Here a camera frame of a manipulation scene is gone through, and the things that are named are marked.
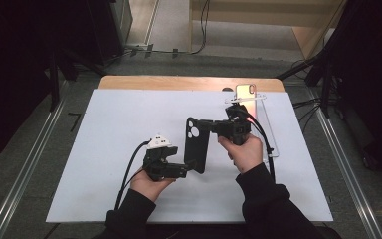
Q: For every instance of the black cabinet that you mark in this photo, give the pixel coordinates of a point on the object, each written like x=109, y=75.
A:
x=109, y=30

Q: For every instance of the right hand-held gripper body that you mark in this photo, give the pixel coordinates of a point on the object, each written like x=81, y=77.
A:
x=237, y=127

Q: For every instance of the clear plastic tray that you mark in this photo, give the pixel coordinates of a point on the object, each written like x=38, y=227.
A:
x=268, y=126

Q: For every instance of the person's right hand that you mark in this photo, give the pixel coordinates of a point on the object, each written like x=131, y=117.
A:
x=247, y=154

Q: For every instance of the light wooden shelf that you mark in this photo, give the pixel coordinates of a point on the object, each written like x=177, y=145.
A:
x=262, y=16

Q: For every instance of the person's left hand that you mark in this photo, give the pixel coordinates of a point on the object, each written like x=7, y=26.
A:
x=151, y=187

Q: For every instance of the pink phone case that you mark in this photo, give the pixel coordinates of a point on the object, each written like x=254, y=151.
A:
x=243, y=90

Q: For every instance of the white board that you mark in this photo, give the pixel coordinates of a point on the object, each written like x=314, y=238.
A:
x=106, y=149

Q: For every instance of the wooden table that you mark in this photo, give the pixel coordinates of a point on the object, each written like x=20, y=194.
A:
x=165, y=83

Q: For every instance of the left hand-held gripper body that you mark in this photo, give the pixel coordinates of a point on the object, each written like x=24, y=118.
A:
x=157, y=164

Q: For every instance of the dark curtain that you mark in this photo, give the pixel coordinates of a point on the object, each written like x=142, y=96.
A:
x=13, y=66
x=374, y=83

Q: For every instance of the metal floor rail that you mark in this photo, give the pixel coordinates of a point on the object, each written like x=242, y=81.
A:
x=30, y=162
x=344, y=166

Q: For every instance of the black phone case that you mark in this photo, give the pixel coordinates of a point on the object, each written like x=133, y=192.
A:
x=195, y=149

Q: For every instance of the black metal stand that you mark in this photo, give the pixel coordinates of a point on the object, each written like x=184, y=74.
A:
x=54, y=83
x=325, y=89

